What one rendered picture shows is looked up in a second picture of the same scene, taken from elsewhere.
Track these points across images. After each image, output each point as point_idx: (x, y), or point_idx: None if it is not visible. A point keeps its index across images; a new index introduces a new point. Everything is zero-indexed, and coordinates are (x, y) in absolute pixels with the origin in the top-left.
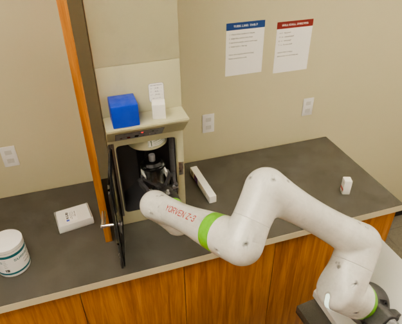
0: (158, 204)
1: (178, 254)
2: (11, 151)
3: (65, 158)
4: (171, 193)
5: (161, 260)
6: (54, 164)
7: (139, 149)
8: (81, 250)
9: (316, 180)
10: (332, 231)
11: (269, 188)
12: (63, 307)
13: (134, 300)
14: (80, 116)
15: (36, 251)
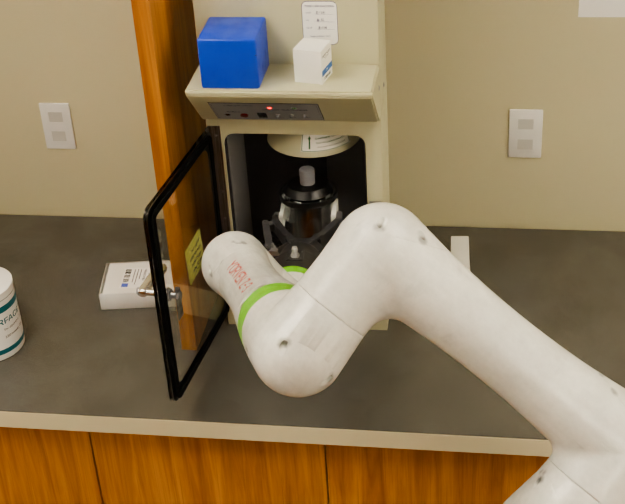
0: (223, 257)
1: (312, 414)
2: (63, 115)
3: None
4: (301, 256)
5: (270, 415)
6: (147, 163)
7: (281, 151)
8: (124, 351)
9: None
10: (522, 386)
11: (365, 241)
12: (57, 458)
13: (208, 496)
14: (138, 49)
15: (43, 329)
